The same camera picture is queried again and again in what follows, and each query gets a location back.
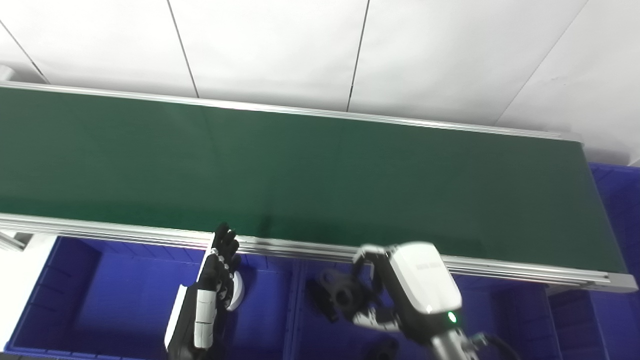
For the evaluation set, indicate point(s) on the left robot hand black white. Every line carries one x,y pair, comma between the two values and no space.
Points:
210,295

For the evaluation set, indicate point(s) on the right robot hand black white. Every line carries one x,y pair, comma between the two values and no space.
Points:
417,285

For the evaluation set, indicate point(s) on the black flange part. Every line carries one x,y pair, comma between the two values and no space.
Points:
346,295

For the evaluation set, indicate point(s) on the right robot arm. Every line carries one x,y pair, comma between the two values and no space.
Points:
452,348

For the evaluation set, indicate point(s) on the white plastic part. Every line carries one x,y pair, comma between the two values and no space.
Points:
238,292

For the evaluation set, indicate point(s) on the black round part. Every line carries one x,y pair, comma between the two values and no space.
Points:
382,348

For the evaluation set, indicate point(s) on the green conveyor belt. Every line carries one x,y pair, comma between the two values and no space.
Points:
310,180
150,233

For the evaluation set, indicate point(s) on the blue plastic bin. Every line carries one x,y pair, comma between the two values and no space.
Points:
620,210
505,320
110,295

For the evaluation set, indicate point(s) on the black T-shaped part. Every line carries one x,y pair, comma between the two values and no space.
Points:
316,299

